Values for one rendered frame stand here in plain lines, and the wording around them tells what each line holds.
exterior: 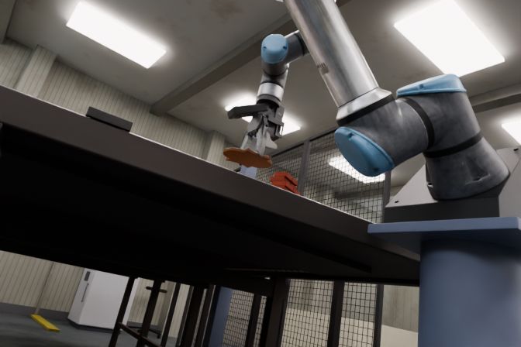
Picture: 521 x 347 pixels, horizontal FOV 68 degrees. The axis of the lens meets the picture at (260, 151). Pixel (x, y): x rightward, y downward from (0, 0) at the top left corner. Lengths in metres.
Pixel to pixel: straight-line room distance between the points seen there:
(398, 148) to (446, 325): 0.31
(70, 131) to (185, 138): 7.08
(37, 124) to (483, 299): 0.77
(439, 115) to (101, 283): 5.65
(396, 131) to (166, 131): 6.99
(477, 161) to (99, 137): 0.68
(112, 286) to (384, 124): 5.65
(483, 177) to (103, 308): 5.70
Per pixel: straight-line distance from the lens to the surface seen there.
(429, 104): 0.79
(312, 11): 0.77
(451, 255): 0.78
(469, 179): 0.84
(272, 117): 1.14
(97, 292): 6.10
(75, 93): 7.24
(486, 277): 0.78
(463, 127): 0.82
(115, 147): 0.71
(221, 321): 2.95
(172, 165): 0.73
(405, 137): 0.75
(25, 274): 6.75
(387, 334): 6.17
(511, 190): 0.87
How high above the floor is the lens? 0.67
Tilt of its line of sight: 22 degrees up
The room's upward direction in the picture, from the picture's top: 11 degrees clockwise
